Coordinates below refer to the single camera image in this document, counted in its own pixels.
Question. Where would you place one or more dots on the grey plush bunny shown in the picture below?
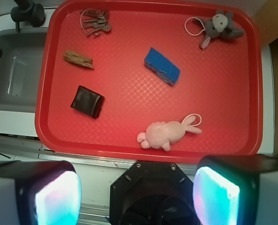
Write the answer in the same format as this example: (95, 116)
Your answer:
(220, 25)

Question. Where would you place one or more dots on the pink plush bunny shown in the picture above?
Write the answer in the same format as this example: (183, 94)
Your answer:
(161, 135)

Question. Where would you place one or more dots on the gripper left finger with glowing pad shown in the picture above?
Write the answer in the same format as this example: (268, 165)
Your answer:
(39, 193)

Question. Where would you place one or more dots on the brown wood piece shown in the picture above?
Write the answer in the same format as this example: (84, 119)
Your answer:
(78, 59)

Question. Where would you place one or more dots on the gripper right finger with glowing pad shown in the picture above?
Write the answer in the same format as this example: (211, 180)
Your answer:
(237, 190)

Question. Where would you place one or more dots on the bunch of metal keys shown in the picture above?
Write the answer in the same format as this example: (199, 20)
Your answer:
(95, 22)

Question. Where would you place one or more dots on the blue sponge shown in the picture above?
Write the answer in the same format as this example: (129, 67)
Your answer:
(162, 66)

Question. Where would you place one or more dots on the red plastic tray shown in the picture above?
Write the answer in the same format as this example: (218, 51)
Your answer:
(222, 83)

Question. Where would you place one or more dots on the black box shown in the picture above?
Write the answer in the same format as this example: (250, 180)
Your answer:
(88, 102)

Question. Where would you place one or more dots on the grey plastic bin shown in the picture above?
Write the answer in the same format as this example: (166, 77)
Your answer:
(20, 68)

